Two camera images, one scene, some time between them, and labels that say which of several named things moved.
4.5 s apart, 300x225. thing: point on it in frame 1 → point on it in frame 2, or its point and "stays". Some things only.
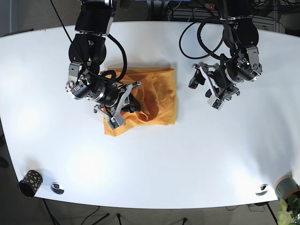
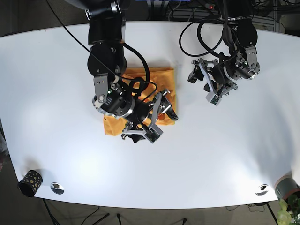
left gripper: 115,118 → 154,132
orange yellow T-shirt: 156,93 stays
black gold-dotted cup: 31,181 stays
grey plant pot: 286,186 stays
